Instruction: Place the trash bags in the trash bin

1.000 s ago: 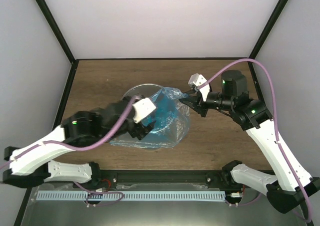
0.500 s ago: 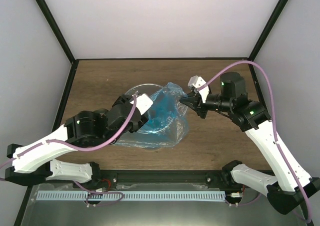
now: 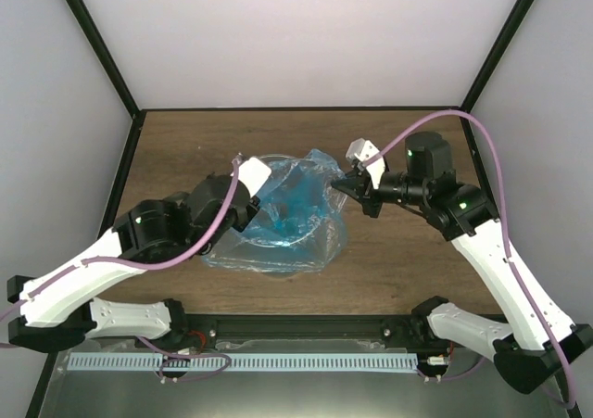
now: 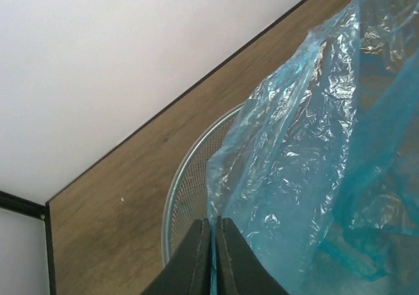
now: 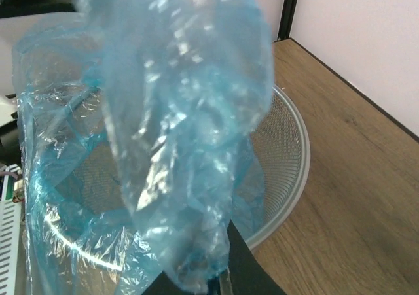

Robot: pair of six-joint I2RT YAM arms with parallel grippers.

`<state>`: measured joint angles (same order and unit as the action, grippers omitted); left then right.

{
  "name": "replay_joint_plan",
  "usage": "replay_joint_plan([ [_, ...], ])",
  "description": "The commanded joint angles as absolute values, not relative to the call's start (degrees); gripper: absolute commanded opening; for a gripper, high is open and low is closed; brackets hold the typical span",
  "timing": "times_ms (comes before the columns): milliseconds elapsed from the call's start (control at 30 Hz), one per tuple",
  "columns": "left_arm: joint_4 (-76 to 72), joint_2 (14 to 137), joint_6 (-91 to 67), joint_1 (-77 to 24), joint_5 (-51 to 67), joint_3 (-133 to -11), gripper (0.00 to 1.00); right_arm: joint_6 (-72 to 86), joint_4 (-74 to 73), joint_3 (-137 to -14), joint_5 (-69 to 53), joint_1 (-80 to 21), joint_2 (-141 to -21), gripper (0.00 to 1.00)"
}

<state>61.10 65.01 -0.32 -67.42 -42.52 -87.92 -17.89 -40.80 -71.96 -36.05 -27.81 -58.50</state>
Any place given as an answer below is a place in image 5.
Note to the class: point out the black frame post left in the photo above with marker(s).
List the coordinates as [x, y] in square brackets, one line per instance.
[286, 21]

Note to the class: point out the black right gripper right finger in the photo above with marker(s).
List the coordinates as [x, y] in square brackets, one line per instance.
[244, 275]

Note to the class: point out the translucent grey plastic trash bin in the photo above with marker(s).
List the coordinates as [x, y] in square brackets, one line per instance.
[79, 236]

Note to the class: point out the light blue slotted cable duct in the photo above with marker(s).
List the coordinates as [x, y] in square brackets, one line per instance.
[13, 262]

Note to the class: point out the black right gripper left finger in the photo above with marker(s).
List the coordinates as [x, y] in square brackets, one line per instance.
[162, 285]

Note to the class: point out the blue translucent plastic trash bag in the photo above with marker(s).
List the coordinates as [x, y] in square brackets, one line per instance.
[183, 84]

